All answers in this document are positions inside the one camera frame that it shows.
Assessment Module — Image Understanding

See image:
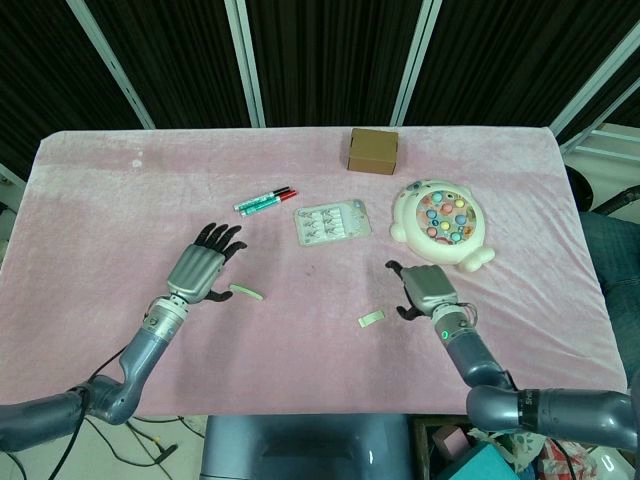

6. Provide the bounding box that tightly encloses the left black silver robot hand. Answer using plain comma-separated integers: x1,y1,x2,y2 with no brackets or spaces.
166,222,250,306

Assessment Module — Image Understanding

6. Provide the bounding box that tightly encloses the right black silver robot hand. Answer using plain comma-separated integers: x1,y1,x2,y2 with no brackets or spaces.
383,258,461,323

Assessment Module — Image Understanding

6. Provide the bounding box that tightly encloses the pale green eraser strip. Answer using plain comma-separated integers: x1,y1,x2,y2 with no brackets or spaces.
228,282,266,302

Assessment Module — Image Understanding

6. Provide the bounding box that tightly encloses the cream toy fishing game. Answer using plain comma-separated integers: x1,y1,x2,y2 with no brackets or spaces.
388,178,497,274

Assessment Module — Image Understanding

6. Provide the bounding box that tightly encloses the teal marker black cap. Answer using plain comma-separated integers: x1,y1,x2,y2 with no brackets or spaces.
233,186,292,211

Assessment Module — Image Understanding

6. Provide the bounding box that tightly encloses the teal marker red cap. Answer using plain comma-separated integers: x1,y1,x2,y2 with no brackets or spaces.
239,190,299,218

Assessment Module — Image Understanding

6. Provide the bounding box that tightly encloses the clear blister pack of clips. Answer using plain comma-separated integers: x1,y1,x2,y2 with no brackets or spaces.
292,198,374,248

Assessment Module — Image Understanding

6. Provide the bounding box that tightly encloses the pink plush table cloth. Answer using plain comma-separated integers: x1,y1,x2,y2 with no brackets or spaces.
0,124,629,419

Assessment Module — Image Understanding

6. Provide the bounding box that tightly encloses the brown cardboard box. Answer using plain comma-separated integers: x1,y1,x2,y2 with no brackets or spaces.
346,127,401,175

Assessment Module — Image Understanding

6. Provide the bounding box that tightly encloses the pink block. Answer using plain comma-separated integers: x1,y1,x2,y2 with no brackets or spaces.
432,427,470,460

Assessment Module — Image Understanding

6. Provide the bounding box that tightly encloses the wooden crate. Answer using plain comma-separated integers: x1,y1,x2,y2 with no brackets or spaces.
412,417,481,480

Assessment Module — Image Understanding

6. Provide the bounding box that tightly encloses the floral patterned fabric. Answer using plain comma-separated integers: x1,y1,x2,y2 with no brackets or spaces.
469,428,547,474

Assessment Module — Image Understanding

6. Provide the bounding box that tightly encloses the teal box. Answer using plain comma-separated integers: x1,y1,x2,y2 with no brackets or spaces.
439,442,521,480

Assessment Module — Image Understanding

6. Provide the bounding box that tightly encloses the blue denim fabric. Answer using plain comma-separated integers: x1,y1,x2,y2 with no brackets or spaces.
579,212,640,361

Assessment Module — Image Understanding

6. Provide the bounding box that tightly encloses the grey blue robot torso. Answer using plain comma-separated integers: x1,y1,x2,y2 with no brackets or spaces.
199,413,416,480

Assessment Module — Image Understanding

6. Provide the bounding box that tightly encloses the red white plastic bag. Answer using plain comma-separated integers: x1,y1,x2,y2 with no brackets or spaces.
537,438,592,480

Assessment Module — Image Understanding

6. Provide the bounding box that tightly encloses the white metal rack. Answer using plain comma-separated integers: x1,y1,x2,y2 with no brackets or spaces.
559,122,640,162

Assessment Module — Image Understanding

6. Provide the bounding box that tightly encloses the black curtain backdrop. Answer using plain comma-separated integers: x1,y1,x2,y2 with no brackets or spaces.
0,0,640,181

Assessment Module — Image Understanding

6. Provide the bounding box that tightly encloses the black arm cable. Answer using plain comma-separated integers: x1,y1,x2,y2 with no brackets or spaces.
69,308,151,396

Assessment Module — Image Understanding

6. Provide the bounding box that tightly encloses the white frame post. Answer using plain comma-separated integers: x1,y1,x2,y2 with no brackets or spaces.
222,0,266,127
389,0,442,127
64,0,156,130
549,19,640,137

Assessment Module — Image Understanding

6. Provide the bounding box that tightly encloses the black corrugated hose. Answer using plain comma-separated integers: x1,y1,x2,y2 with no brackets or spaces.
597,185,640,216

